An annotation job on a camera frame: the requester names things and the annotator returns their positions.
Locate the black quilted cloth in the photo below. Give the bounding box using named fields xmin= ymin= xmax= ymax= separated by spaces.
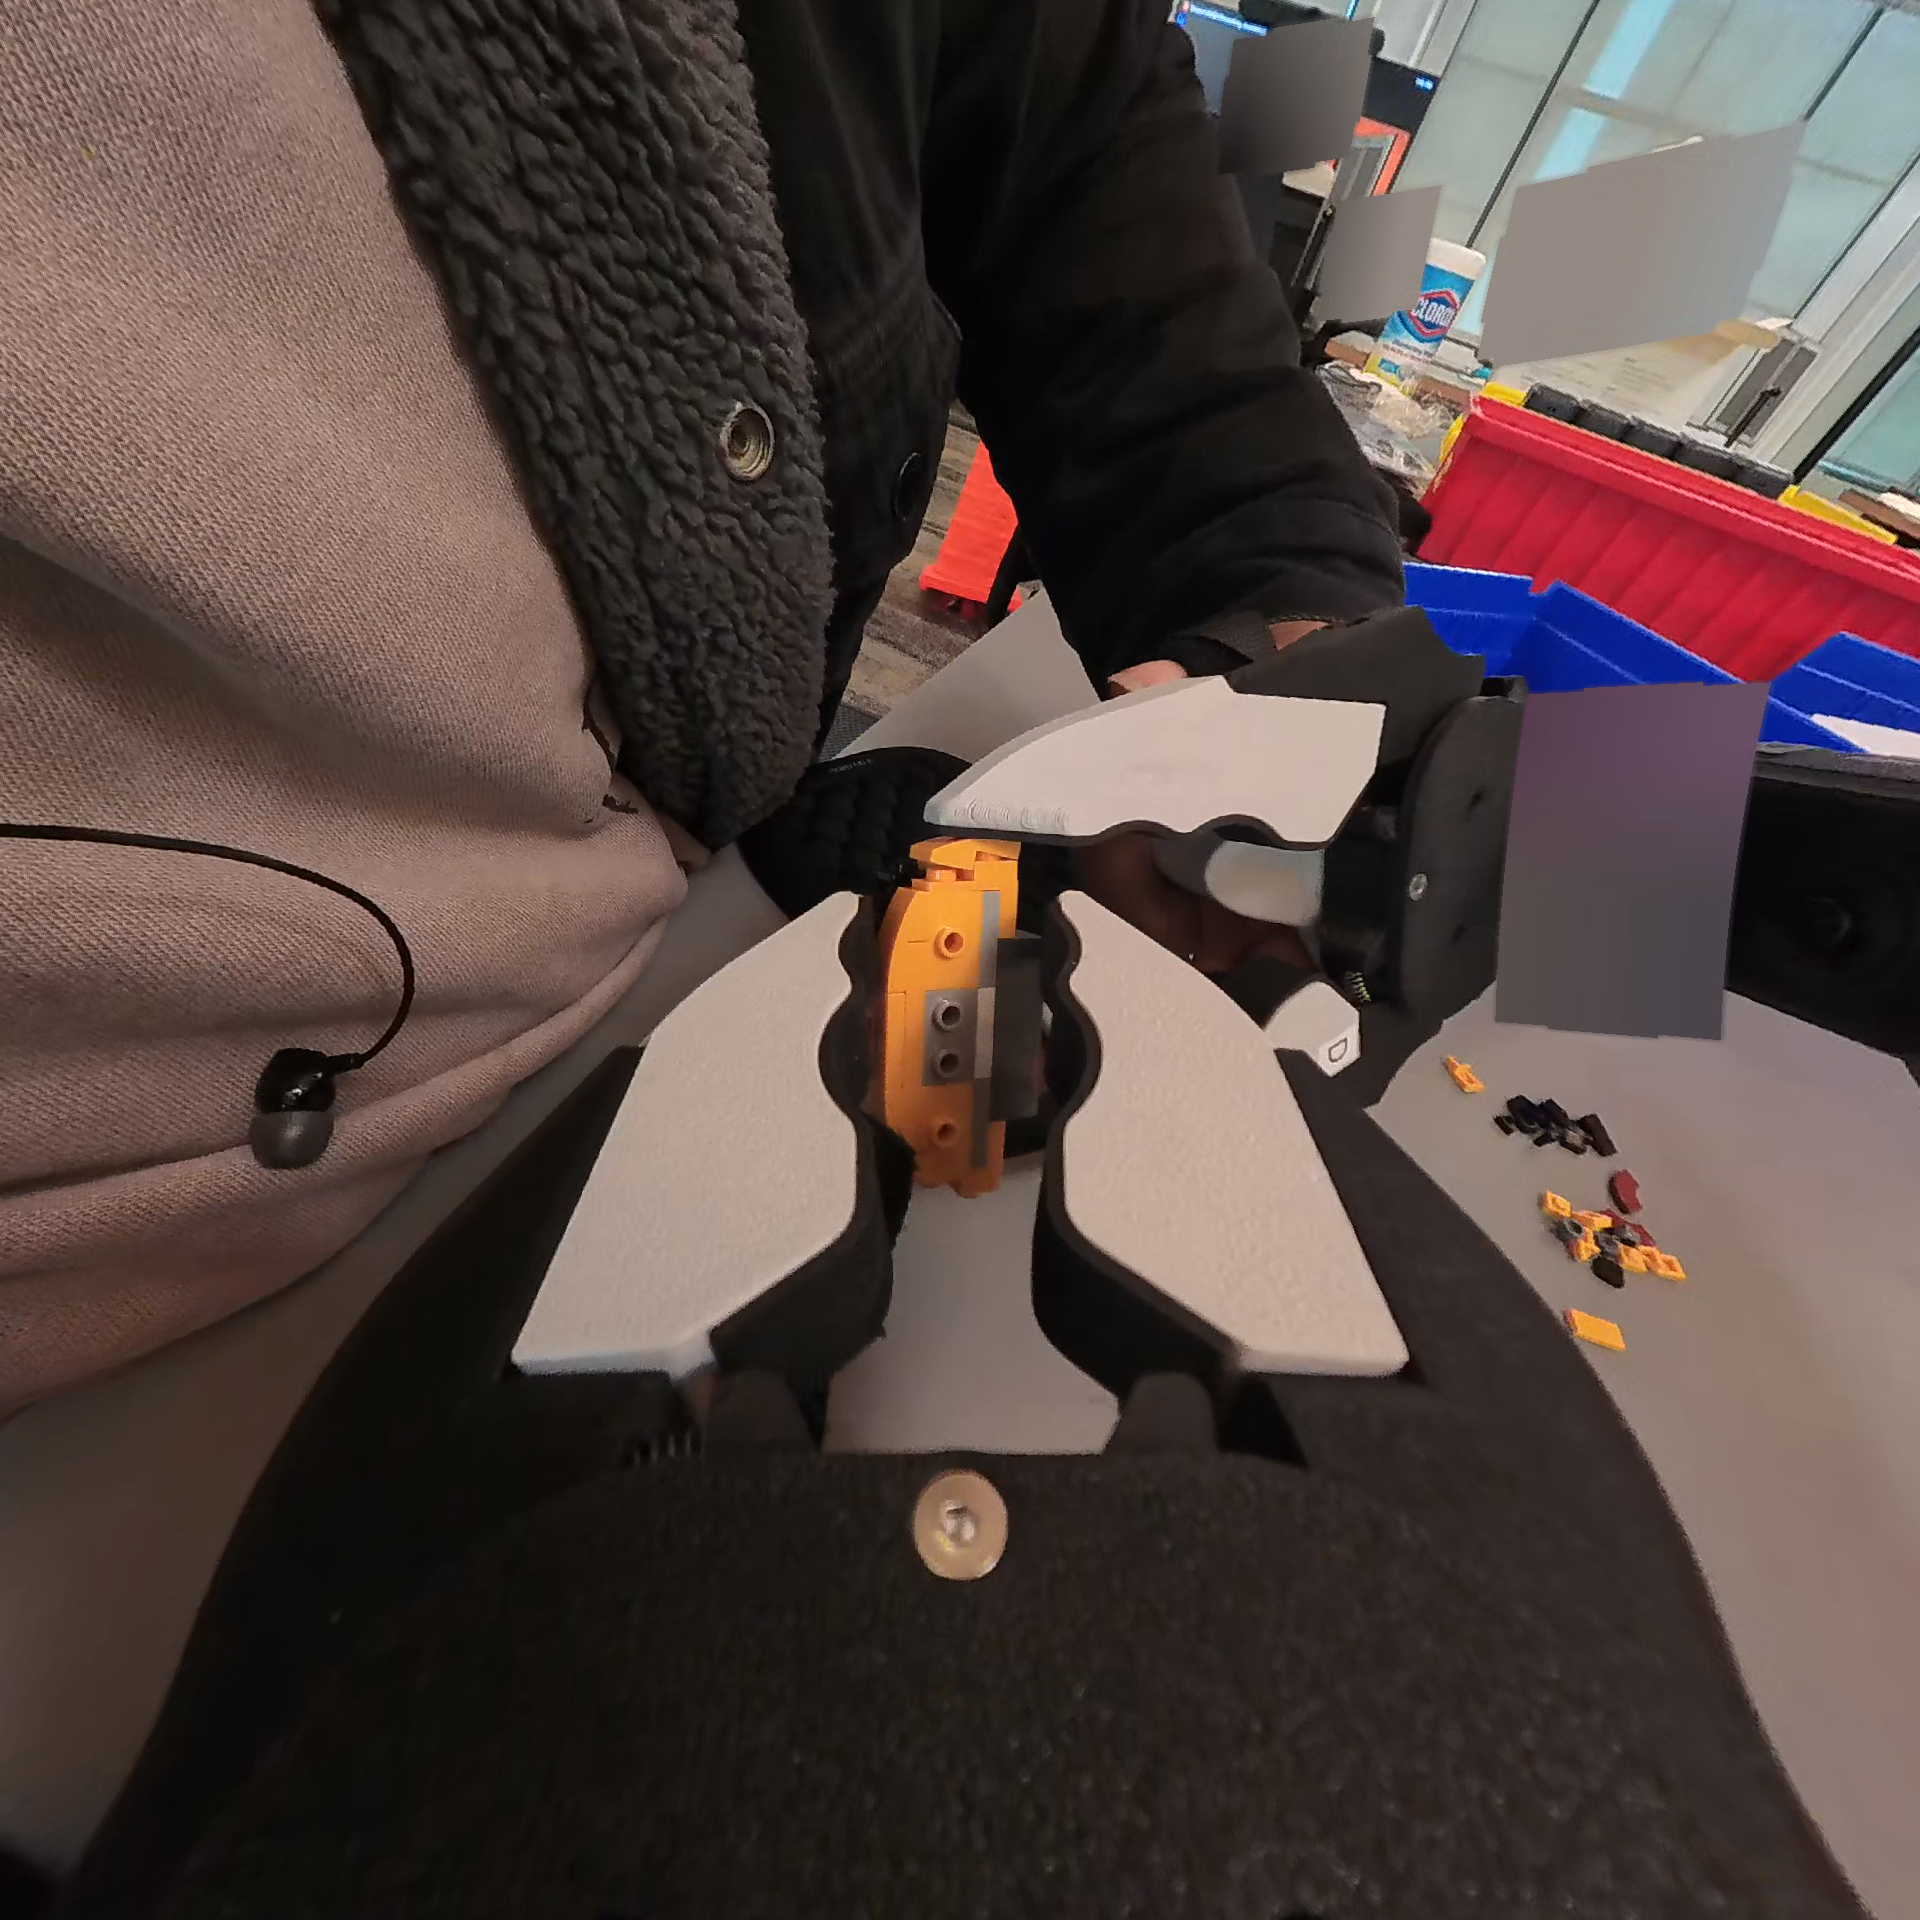
xmin=742 ymin=746 xmax=976 ymax=921

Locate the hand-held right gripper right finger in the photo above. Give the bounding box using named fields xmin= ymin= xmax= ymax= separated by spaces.
xmin=1036 ymin=892 xmax=1408 ymax=1445

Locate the pile of small lego pieces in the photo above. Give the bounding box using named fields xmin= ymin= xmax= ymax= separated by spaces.
xmin=1492 ymin=1092 xmax=1689 ymax=1290

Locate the person's left forearm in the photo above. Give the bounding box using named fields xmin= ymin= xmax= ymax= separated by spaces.
xmin=931 ymin=0 xmax=1408 ymax=684

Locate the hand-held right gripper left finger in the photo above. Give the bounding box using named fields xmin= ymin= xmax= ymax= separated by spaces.
xmin=510 ymin=895 xmax=912 ymax=1445

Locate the orange traffic cone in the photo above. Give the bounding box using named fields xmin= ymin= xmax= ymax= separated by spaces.
xmin=920 ymin=441 xmax=1037 ymax=620

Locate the black hoodie drawstring cord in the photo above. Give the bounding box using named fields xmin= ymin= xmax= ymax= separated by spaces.
xmin=0 ymin=822 xmax=419 ymax=1168

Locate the row of black cases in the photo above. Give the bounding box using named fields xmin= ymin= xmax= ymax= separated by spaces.
xmin=1522 ymin=381 xmax=1795 ymax=489

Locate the person's black fleece jacket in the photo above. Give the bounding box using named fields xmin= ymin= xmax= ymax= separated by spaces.
xmin=316 ymin=0 xmax=969 ymax=845

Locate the yellow plastic bin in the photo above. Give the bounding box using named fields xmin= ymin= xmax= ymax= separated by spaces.
xmin=1777 ymin=481 xmax=1905 ymax=544

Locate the orange lego car section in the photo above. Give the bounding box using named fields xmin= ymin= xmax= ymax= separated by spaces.
xmin=872 ymin=836 xmax=1056 ymax=1202

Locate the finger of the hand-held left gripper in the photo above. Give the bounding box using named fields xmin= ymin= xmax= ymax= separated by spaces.
xmin=1260 ymin=976 xmax=1365 ymax=1077
xmin=921 ymin=673 xmax=1390 ymax=852

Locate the white wipes canister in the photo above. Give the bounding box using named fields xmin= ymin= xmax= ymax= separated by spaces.
xmin=1372 ymin=237 xmax=1488 ymax=384

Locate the person's left hand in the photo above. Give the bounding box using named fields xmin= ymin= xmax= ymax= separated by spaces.
xmin=1107 ymin=660 xmax=1328 ymax=1022

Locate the person's beige hoodie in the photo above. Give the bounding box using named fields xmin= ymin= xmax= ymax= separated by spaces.
xmin=0 ymin=0 xmax=710 ymax=1418

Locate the red plastic bin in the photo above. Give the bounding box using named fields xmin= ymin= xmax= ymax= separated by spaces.
xmin=1418 ymin=393 xmax=1920 ymax=681

